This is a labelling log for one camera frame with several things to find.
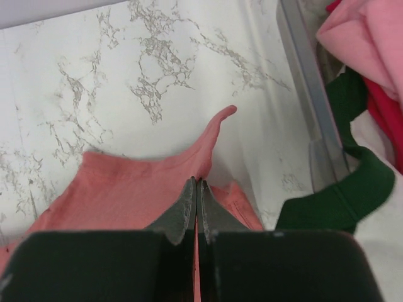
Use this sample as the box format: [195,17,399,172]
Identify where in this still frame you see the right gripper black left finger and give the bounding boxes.
[1,178,196,301]

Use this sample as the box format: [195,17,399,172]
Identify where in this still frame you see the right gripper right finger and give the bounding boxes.
[196,180,383,301]

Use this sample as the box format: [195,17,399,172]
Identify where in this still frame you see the salmon red t shirt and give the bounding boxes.
[1,106,262,301]

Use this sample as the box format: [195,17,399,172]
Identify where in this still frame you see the dark green t shirt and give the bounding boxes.
[276,68,395,233]

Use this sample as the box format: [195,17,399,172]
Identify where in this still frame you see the white t shirt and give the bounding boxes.
[350,111,402,301]

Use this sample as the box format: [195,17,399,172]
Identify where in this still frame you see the grey translucent plastic bin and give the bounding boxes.
[276,1,349,193]

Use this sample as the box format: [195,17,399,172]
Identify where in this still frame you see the bright red t shirt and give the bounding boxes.
[327,1,402,171]

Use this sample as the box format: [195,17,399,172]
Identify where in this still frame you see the light pink t shirt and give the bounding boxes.
[316,1,402,103]

